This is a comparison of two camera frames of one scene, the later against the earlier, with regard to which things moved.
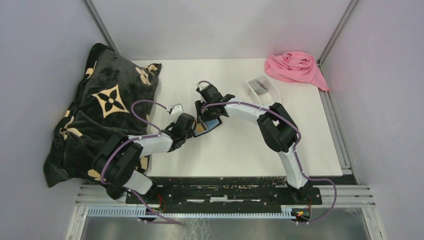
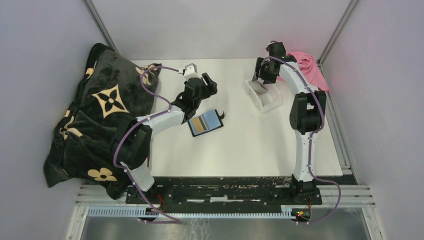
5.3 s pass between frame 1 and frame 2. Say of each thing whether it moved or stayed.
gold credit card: stayed
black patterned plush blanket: stayed
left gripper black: moved
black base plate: stayed
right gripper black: moved
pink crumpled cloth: stayed
